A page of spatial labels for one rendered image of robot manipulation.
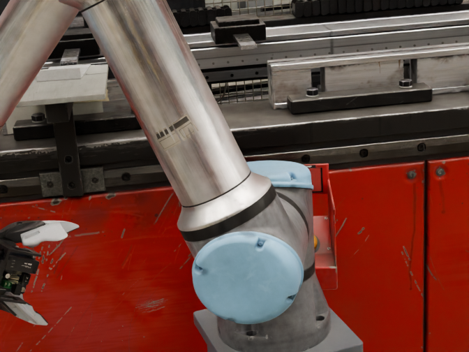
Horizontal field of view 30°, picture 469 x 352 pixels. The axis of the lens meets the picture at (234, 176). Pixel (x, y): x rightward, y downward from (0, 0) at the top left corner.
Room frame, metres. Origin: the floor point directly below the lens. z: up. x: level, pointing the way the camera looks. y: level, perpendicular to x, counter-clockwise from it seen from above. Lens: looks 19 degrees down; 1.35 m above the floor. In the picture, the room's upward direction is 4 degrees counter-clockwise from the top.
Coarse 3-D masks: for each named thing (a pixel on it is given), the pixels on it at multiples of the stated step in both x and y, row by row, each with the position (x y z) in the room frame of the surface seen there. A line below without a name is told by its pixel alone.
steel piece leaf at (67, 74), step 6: (42, 72) 1.66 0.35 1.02; (48, 72) 1.66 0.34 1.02; (54, 72) 1.66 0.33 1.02; (60, 72) 1.66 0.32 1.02; (66, 72) 1.66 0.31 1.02; (72, 72) 1.66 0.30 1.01; (78, 72) 1.66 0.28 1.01; (84, 72) 1.71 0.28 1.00; (36, 78) 1.66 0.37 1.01; (42, 78) 1.66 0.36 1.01; (48, 78) 1.66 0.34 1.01; (54, 78) 1.66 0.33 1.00; (60, 78) 1.66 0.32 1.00; (66, 78) 1.66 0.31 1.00; (72, 78) 1.66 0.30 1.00; (78, 78) 1.66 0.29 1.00
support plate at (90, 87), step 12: (96, 72) 1.71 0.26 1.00; (36, 84) 1.64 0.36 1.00; (48, 84) 1.63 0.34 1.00; (60, 84) 1.63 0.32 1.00; (72, 84) 1.62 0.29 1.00; (84, 84) 1.61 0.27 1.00; (96, 84) 1.60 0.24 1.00; (24, 96) 1.54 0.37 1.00; (36, 96) 1.53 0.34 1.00; (48, 96) 1.53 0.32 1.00; (60, 96) 1.52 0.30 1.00; (72, 96) 1.51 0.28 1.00; (84, 96) 1.52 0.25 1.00; (96, 96) 1.52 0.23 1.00
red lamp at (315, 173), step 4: (308, 168) 1.52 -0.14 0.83; (312, 168) 1.52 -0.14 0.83; (316, 168) 1.52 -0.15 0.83; (312, 172) 1.52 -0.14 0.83; (316, 172) 1.52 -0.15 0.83; (320, 172) 1.52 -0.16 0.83; (312, 176) 1.52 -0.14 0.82; (316, 176) 1.52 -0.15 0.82; (320, 176) 1.52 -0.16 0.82; (312, 180) 1.52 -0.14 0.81; (316, 180) 1.52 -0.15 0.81; (320, 180) 1.52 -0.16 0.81; (312, 184) 1.52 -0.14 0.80; (316, 184) 1.52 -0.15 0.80; (320, 184) 1.52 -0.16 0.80; (316, 188) 1.52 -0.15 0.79; (320, 188) 1.52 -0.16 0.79
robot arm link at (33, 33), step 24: (24, 0) 1.05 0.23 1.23; (48, 0) 1.05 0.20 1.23; (0, 24) 1.07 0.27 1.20; (24, 24) 1.05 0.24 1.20; (48, 24) 1.05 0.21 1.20; (0, 48) 1.06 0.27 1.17; (24, 48) 1.06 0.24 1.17; (48, 48) 1.07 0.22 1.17; (0, 72) 1.06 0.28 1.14; (24, 72) 1.07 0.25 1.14; (0, 96) 1.07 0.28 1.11; (0, 120) 1.08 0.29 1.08
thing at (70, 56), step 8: (72, 32) 2.01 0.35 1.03; (80, 32) 2.00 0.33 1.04; (88, 32) 1.99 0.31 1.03; (64, 40) 1.98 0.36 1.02; (72, 40) 1.98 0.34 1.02; (80, 40) 1.97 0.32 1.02; (88, 40) 1.97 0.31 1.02; (56, 48) 1.97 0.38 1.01; (64, 48) 1.97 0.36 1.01; (72, 48) 1.97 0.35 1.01; (80, 48) 1.97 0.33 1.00; (88, 48) 1.97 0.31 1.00; (96, 48) 1.98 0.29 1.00; (56, 56) 1.97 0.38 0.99; (64, 56) 1.88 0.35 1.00; (72, 56) 1.88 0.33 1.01; (80, 56) 1.97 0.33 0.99; (64, 64) 1.82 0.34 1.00; (72, 64) 1.82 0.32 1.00
